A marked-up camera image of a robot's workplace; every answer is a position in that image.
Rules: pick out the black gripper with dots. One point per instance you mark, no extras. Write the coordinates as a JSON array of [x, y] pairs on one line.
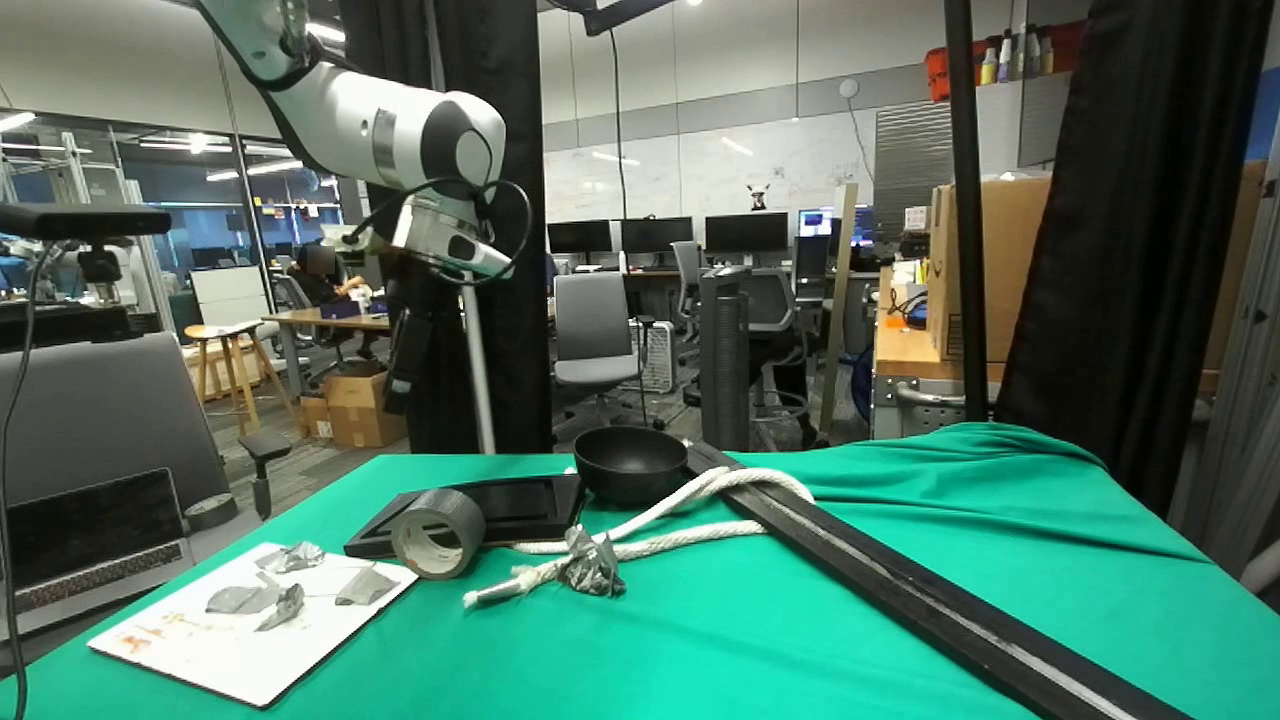
[[425, 299]]

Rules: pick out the grey masking tape roll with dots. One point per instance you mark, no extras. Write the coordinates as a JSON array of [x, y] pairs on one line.
[[471, 526]]

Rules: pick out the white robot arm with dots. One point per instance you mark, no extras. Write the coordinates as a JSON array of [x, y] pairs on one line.
[[363, 125]]

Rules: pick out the black bowl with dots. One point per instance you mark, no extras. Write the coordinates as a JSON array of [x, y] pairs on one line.
[[634, 466]]

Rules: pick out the white stand pole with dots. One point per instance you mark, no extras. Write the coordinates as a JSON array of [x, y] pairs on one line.
[[477, 372]]

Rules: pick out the cardboard boxes stack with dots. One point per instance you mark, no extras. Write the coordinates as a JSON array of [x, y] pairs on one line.
[[352, 414]]

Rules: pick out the seated person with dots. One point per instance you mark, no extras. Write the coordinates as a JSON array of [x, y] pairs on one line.
[[321, 277]]

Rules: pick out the wooden stool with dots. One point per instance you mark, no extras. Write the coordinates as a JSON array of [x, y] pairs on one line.
[[224, 341]]

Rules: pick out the grey office chair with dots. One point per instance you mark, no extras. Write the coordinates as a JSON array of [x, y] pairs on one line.
[[594, 327]]

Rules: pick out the small black computer monitor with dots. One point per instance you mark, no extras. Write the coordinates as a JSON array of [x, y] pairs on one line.
[[582, 236]]

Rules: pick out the metal binder clip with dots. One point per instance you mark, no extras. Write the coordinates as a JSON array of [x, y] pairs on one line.
[[594, 569]]

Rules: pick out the medium black computer monitor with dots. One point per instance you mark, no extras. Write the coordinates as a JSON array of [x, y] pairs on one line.
[[658, 233]]

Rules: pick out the black cylinder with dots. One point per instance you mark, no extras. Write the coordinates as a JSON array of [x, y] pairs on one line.
[[727, 360]]

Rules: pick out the white printed booklet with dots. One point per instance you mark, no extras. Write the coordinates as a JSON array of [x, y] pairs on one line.
[[224, 640]]

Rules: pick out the black laptop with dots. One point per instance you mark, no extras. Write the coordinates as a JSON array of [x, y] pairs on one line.
[[93, 526]]

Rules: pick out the wide black computer monitor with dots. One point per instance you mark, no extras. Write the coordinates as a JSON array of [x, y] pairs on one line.
[[747, 233]]

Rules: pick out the green tablecloth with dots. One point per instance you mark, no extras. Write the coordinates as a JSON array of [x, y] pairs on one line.
[[803, 640]]

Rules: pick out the workbench cabinet with wooden top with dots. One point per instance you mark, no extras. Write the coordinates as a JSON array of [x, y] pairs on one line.
[[907, 353]]

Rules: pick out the long black bar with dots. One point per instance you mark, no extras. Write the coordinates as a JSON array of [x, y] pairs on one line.
[[907, 602]]

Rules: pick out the black vertical pole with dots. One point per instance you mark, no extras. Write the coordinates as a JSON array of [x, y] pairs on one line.
[[964, 201]]

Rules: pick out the brown cardboard box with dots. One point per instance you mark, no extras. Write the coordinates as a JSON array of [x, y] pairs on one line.
[[1013, 243]]

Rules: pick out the narrow black curtain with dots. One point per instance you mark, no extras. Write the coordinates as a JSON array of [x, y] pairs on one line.
[[1134, 266]]

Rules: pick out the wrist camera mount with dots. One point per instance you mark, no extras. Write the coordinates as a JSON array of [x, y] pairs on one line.
[[453, 243]]

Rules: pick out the black camera bar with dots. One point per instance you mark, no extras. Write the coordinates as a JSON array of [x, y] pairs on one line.
[[81, 222]]

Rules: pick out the black overhead bracket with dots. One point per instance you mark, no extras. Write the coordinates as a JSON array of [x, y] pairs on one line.
[[605, 14]]

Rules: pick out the wall shelf with bottles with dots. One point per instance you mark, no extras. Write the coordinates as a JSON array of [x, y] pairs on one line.
[[1000, 63]]

